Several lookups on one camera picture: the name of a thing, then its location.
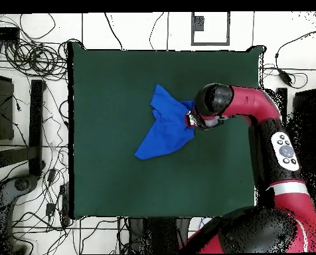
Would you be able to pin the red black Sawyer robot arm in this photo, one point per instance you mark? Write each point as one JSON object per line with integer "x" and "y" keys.
{"x": 253, "y": 101}

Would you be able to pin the black power adapter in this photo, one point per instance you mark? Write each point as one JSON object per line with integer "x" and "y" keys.
{"x": 285, "y": 77}

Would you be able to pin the small black adapter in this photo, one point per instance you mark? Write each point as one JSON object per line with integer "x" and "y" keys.
{"x": 50, "y": 209}
{"x": 52, "y": 175}

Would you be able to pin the black flat device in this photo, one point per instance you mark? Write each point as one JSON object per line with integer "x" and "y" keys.
{"x": 4, "y": 34}

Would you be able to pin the blue shirt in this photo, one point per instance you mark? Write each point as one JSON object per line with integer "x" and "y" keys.
{"x": 168, "y": 124}

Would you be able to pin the black stand frame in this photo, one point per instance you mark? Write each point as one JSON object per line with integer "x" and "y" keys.
{"x": 282, "y": 98}
{"x": 37, "y": 119}

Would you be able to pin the black power strip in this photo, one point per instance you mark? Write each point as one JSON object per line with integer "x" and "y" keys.
{"x": 65, "y": 204}

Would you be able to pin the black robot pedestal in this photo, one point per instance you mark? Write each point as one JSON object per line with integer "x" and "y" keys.
{"x": 160, "y": 236}

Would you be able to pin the grey square frame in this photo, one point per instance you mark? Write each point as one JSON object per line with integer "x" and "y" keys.
{"x": 210, "y": 43}

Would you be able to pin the grey caster stand base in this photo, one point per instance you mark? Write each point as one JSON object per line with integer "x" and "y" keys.
{"x": 22, "y": 183}

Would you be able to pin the dark green tablecloth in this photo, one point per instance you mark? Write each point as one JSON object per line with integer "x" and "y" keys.
{"x": 107, "y": 93}

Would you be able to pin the black box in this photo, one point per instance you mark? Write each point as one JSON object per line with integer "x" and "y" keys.
{"x": 308, "y": 122}
{"x": 2, "y": 111}

